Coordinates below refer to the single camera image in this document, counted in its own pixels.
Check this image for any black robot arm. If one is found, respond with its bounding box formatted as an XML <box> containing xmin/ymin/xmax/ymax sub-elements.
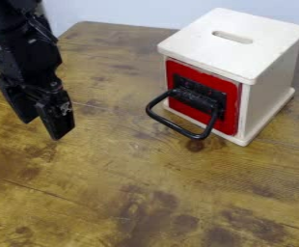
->
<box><xmin>0</xmin><ymin>0</ymin><xmax>75</xmax><ymax>140</ymax></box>

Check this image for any black metal drawer handle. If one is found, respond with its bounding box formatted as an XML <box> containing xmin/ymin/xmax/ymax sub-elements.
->
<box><xmin>146</xmin><ymin>74</ymin><xmax>227</xmax><ymax>140</ymax></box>

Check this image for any white wooden box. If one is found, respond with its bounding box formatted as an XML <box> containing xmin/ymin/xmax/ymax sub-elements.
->
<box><xmin>158</xmin><ymin>8</ymin><xmax>299</xmax><ymax>146</ymax></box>

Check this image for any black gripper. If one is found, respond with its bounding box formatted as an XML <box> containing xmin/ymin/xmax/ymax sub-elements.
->
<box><xmin>0</xmin><ymin>32</ymin><xmax>75</xmax><ymax>140</ymax></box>

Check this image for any red drawer front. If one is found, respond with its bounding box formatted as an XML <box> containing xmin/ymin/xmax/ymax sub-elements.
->
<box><xmin>166</xmin><ymin>59</ymin><xmax>242</xmax><ymax>136</ymax></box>

